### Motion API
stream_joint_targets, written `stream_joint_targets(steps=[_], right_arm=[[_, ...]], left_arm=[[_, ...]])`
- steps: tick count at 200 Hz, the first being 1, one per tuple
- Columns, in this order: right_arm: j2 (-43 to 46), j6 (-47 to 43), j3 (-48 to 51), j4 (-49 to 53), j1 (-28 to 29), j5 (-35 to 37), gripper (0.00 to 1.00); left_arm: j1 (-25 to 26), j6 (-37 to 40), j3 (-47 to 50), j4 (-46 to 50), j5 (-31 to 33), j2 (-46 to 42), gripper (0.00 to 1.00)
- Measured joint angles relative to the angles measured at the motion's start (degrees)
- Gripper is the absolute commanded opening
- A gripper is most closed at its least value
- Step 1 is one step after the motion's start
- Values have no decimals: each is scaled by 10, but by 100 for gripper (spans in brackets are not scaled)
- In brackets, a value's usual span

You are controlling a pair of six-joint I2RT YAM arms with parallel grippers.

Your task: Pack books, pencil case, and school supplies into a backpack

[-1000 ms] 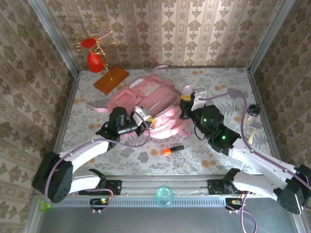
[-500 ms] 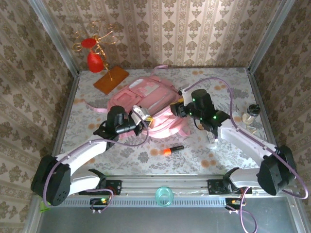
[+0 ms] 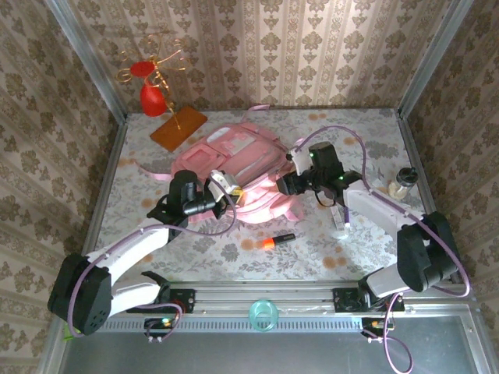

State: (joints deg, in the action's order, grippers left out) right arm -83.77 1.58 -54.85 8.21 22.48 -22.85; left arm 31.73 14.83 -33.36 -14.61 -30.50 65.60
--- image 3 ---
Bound pink backpack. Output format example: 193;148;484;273
138;103;304;226

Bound black orange highlighter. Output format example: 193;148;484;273
263;232;296;250

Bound floral tablecloth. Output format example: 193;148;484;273
86;108;448;282

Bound glass jar black lid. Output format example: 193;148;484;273
388;167;417;200

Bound red drop ornament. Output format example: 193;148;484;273
140;84;167;117

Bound teal tape roll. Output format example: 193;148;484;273
248;298;280;333

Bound red disc ornament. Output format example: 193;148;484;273
129;62;154;78

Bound grey metal panel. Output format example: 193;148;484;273
58;330;480;374

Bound gold wire stand wooden base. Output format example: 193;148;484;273
115;32;207;153

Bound aluminium side rail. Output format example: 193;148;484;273
395;112;461;284
72;116;129;285

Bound aluminium cross rail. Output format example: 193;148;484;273
54;282;479;316

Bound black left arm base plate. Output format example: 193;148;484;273
125;288;196;314

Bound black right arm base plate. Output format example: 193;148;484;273
332;287;405;312

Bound grey slotted cable duct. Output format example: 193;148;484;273
64;314;469;333

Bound aluminium frame post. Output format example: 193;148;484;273
44;0;129;122
397;0;469;118

